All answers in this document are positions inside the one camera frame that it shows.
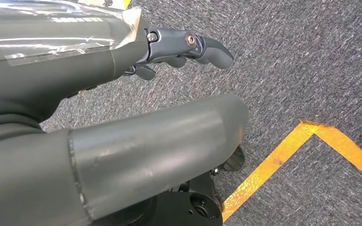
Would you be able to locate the black robot foot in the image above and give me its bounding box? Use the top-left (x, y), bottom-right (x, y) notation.
top-left (210, 145), bottom-right (246, 175)

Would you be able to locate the ribbed grey left arm sleeve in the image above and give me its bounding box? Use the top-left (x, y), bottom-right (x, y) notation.
top-left (0, 113), bottom-right (46, 145)

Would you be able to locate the yellow tape floor square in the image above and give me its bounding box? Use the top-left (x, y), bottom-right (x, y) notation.
top-left (222, 121), bottom-right (362, 223)

